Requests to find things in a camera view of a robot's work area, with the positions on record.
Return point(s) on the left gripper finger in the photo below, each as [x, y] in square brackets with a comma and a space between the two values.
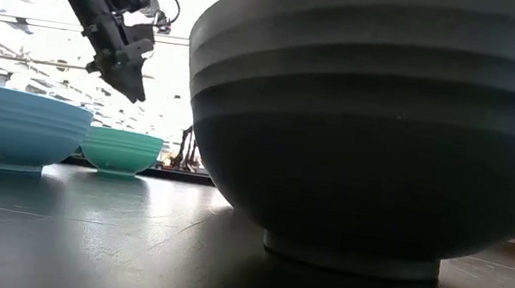
[123, 77]

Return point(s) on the turquoise bowl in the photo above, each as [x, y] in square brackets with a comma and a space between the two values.
[120, 150]

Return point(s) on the blue bowl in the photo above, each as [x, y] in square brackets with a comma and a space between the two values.
[12, 130]

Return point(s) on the black bowl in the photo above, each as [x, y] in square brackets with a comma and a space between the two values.
[377, 156]

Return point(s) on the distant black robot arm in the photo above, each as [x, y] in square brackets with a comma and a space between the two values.
[183, 154]

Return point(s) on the thin overhead rig beam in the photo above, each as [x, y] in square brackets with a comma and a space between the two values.
[22, 59]

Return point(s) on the grey overhead rig beam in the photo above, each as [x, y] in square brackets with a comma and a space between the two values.
[2, 17]

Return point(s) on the dark ceiling-hung camera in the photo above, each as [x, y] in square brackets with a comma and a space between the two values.
[163, 25]

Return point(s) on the black table frame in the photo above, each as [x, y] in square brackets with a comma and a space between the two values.
[157, 173]

